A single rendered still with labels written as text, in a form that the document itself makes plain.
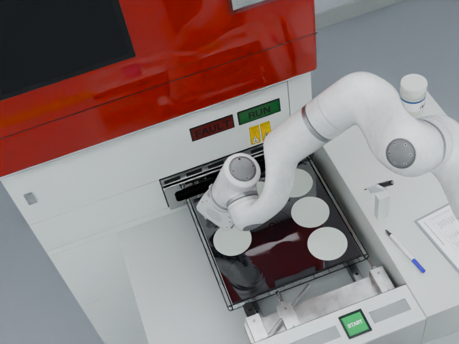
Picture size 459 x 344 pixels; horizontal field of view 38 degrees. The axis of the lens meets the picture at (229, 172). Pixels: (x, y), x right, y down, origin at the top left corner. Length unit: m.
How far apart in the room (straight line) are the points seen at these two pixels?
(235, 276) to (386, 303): 0.38
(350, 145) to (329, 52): 1.77
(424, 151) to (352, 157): 0.65
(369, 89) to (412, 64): 2.23
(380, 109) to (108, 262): 1.08
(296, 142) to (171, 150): 0.48
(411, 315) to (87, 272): 0.97
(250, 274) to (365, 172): 0.40
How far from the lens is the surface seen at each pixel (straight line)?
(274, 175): 1.39
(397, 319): 1.56
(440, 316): 1.59
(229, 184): 1.44
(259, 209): 1.42
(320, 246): 1.72
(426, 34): 3.68
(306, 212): 1.78
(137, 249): 1.88
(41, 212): 1.81
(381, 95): 1.26
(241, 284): 1.67
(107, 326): 2.34
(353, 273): 1.73
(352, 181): 1.75
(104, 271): 2.07
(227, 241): 1.74
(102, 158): 1.70
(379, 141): 1.20
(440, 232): 1.67
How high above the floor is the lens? 2.35
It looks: 50 degrees down
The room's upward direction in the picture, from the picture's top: 12 degrees counter-clockwise
